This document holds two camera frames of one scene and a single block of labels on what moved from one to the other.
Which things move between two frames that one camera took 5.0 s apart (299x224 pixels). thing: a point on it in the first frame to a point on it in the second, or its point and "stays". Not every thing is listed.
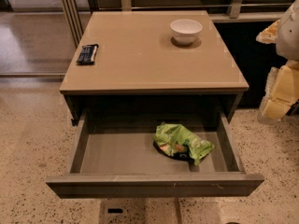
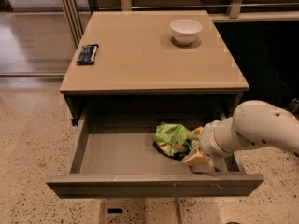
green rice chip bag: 177,141 stays
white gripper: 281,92 to 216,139
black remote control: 88,54 stays
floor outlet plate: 121,211 stays
